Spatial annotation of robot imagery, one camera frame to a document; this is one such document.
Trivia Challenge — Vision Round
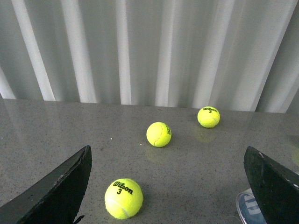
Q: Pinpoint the tennis ball far left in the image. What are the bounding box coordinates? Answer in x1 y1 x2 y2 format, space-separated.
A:
197 106 220 128

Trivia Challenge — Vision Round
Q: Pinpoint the clear tennis ball can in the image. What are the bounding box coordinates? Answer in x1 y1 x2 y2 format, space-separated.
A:
235 189 266 224

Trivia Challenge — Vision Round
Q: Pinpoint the white pleated curtain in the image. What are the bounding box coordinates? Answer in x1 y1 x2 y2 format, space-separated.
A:
0 0 299 113

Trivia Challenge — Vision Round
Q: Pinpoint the tennis ball near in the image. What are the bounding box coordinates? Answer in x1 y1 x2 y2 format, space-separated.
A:
105 178 143 220

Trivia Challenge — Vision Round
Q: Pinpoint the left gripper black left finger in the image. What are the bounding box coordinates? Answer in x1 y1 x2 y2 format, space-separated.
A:
0 146 92 224

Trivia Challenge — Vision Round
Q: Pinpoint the tennis ball middle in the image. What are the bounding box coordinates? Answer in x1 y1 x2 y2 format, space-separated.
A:
146 122 172 147

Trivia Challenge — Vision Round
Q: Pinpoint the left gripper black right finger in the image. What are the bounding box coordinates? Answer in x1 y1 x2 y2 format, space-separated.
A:
244 146 299 224

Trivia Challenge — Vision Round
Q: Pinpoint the tennis ball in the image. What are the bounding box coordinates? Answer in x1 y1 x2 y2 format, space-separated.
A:
146 122 172 147
197 106 220 128
105 178 143 220

